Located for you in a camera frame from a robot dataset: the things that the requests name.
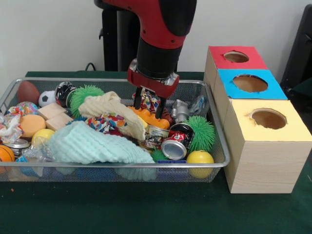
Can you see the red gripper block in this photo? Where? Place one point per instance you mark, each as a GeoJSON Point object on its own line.
{"type": "Point", "coordinates": [152, 83]}

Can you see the cream waffle cloth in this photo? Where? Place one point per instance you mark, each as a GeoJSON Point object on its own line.
{"type": "Point", "coordinates": [109, 108]}

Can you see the mint green waffle cloth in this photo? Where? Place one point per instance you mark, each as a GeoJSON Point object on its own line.
{"type": "Point", "coordinates": [92, 144]}

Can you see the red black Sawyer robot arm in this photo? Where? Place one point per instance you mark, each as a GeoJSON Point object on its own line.
{"type": "Point", "coordinates": [161, 34]}

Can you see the clear shallow mesh bin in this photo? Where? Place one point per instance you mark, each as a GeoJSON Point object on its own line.
{"type": "Point", "coordinates": [214, 165]}

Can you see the wooden box with three holes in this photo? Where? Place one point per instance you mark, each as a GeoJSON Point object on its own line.
{"type": "Point", "coordinates": [263, 151]}

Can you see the orange toy building block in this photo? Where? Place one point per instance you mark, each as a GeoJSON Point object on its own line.
{"type": "Point", "coordinates": [152, 118]}

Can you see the black silver drink can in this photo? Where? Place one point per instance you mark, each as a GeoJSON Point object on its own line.
{"type": "Point", "coordinates": [175, 141]}

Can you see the green fuzzy toy with eyes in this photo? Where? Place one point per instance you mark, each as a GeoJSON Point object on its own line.
{"type": "Point", "coordinates": [204, 132]}

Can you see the green spiky ball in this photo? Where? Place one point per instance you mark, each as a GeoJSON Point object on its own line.
{"type": "Point", "coordinates": [85, 96]}

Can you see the yellow smiley ball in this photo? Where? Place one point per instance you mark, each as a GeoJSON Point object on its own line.
{"type": "Point", "coordinates": [200, 158]}

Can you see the plain wooden block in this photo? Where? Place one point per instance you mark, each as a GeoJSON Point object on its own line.
{"type": "Point", "coordinates": [51, 110]}
{"type": "Point", "coordinates": [58, 121]}

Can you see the small black white soccer ball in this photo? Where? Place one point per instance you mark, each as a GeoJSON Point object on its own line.
{"type": "Point", "coordinates": [47, 98]}

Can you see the dark green table cloth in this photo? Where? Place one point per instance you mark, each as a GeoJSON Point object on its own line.
{"type": "Point", "coordinates": [146, 209]}

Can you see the plain yellow ball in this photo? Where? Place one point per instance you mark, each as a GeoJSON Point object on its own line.
{"type": "Point", "coordinates": [43, 135]}

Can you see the brown round burger toy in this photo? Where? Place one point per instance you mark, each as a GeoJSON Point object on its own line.
{"type": "Point", "coordinates": [31, 125]}

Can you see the small brown football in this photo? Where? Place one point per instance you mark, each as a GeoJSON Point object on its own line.
{"type": "Point", "coordinates": [28, 91]}

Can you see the small orange basketball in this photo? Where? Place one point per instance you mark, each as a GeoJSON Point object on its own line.
{"type": "Point", "coordinates": [6, 153]}

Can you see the black stand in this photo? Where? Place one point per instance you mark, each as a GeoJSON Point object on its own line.
{"type": "Point", "coordinates": [300, 53]}

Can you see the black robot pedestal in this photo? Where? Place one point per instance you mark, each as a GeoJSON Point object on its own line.
{"type": "Point", "coordinates": [117, 44]}

